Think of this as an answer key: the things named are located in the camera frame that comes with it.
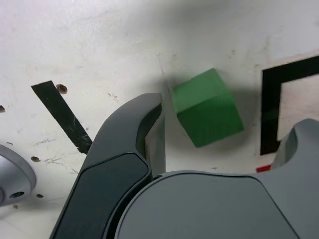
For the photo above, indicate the black tape square outline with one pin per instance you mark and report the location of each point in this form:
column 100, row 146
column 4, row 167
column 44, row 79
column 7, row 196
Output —
column 270, row 99

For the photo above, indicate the red cube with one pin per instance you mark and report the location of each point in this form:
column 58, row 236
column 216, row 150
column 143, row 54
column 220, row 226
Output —
column 263, row 168

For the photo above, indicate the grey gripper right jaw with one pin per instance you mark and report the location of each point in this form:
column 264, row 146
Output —
column 211, row 209

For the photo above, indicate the green cube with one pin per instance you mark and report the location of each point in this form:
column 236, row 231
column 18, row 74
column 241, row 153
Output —
column 209, row 112

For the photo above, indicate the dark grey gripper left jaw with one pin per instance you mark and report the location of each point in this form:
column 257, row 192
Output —
column 109, row 179

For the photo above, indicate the black tape strip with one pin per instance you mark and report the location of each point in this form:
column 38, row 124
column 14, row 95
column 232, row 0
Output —
column 62, row 112

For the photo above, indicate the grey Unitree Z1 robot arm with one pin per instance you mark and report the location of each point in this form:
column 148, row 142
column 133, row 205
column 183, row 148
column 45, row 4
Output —
column 12, row 174

